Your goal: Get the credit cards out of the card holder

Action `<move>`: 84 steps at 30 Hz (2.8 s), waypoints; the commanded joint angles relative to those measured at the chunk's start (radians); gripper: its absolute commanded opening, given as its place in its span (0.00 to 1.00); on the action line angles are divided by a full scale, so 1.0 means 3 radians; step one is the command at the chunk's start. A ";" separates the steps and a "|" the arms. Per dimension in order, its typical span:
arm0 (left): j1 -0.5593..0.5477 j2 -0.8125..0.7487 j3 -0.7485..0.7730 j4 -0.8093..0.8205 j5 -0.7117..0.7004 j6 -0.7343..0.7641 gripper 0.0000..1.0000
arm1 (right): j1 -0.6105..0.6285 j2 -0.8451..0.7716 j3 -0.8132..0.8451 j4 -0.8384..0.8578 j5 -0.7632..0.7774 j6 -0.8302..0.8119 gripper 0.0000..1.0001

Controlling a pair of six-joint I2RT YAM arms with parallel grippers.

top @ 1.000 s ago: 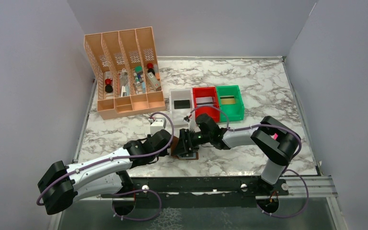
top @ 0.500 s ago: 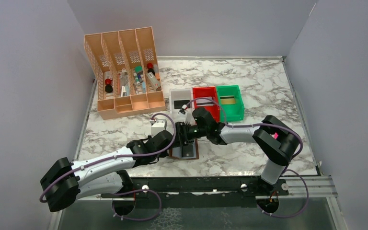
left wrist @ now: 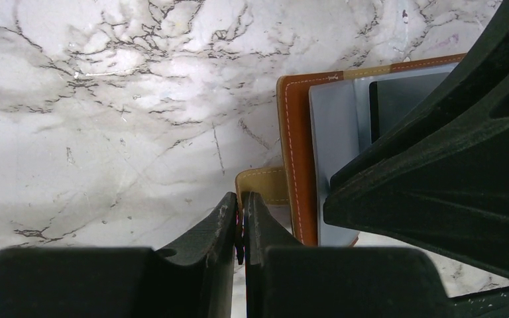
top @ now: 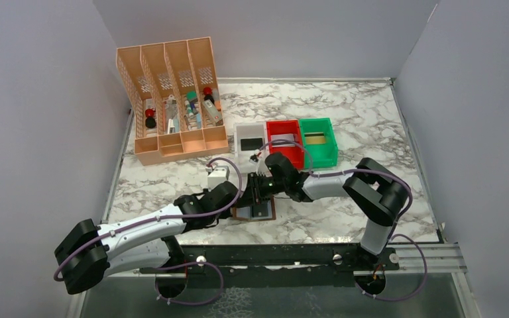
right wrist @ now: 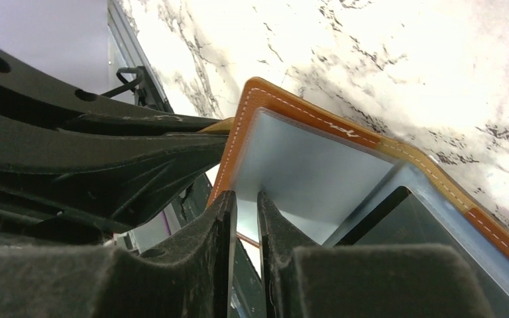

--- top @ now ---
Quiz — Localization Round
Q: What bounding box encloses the black card in white bin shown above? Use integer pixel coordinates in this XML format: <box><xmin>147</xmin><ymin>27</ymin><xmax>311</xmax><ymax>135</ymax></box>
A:
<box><xmin>239</xmin><ymin>138</ymin><xmax>264</xmax><ymax>151</ymax></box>

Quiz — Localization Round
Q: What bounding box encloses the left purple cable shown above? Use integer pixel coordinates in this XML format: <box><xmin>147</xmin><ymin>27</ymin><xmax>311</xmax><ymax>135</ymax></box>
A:
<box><xmin>52</xmin><ymin>157</ymin><xmax>244</xmax><ymax>306</ymax></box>

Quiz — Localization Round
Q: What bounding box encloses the purple cable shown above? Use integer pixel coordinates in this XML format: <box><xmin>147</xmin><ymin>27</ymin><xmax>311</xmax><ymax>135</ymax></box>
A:
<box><xmin>254</xmin><ymin>139</ymin><xmax>429</xmax><ymax>303</ymax></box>
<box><xmin>52</xmin><ymin>157</ymin><xmax>244</xmax><ymax>306</ymax></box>

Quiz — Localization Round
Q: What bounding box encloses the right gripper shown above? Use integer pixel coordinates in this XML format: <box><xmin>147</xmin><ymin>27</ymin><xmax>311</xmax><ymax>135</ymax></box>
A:
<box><xmin>237</xmin><ymin>172</ymin><xmax>288</xmax><ymax>209</ymax></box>

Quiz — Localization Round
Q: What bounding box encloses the brown leather card holder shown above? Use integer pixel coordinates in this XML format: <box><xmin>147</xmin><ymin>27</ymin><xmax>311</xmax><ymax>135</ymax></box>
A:
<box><xmin>231</xmin><ymin>197</ymin><xmax>276</xmax><ymax>221</ymax></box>

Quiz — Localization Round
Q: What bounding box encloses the gold card in green bin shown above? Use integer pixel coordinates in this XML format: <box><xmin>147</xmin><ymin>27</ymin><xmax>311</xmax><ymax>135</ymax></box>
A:
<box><xmin>304</xmin><ymin>133</ymin><xmax>327</xmax><ymax>145</ymax></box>

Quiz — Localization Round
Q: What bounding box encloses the green plastic bin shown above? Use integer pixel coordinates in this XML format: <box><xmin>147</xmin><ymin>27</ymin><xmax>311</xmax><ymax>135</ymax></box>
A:
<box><xmin>298</xmin><ymin>117</ymin><xmax>338</xmax><ymax>169</ymax></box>

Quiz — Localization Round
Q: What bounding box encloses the red black stamp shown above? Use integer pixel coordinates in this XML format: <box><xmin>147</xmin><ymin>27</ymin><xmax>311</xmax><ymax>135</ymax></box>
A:
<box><xmin>144</xmin><ymin>108</ymin><xmax>156</xmax><ymax>129</ymax></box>

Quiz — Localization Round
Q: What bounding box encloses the black mounting rail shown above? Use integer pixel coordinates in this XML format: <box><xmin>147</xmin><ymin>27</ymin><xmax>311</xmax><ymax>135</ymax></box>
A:
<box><xmin>140</xmin><ymin>242</ymin><xmax>462</xmax><ymax>291</ymax></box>

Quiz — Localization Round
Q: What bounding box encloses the white plastic bin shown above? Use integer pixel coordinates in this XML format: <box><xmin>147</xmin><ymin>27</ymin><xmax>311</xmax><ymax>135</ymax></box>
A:
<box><xmin>234</xmin><ymin>122</ymin><xmax>267</xmax><ymax>166</ymax></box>

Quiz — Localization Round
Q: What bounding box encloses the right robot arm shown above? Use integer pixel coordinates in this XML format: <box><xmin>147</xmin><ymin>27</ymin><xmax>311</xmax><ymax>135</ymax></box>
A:
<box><xmin>236</xmin><ymin>153</ymin><xmax>413</xmax><ymax>270</ymax></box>

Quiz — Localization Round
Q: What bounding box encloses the silver card in red bin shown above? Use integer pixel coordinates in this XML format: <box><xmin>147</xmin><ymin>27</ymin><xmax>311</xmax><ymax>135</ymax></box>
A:
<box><xmin>270</xmin><ymin>134</ymin><xmax>296</xmax><ymax>147</ymax></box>

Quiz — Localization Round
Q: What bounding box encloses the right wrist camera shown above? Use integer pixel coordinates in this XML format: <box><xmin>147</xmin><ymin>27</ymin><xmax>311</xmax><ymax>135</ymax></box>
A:
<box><xmin>249</xmin><ymin>152</ymin><xmax>266</xmax><ymax>174</ymax></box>

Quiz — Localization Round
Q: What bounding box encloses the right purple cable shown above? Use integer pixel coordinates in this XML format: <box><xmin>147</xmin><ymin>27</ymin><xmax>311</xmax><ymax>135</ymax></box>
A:
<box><xmin>254</xmin><ymin>139</ymin><xmax>429</xmax><ymax>303</ymax></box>

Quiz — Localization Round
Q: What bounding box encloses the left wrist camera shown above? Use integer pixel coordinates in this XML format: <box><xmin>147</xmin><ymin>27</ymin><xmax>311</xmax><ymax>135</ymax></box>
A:
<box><xmin>206</xmin><ymin>166</ymin><xmax>230</xmax><ymax>190</ymax></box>

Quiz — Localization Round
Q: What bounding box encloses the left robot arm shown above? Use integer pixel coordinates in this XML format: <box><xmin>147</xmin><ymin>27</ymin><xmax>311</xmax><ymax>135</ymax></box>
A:
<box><xmin>53</xmin><ymin>181</ymin><xmax>256</xmax><ymax>295</ymax></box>

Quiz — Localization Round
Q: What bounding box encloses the red plastic bin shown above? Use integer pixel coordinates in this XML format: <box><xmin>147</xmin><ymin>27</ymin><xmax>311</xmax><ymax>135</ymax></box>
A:
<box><xmin>266</xmin><ymin>119</ymin><xmax>305</xmax><ymax>169</ymax></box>

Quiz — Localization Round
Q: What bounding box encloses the orange desk organizer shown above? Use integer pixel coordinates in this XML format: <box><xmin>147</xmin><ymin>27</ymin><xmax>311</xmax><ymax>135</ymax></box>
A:
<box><xmin>116</xmin><ymin>37</ymin><xmax>229</xmax><ymax>166</ymax></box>

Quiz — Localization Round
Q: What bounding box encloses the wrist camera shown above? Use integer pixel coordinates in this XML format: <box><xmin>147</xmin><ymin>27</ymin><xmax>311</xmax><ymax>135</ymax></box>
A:
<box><xmin>206</xmin><ymin>166</ymin><xmax>230</xmax><ymax>190</ymax></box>
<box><xmin>249</xmin><ymin>152</ymin><xmax>266</xmax><ymax>174</ymax></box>

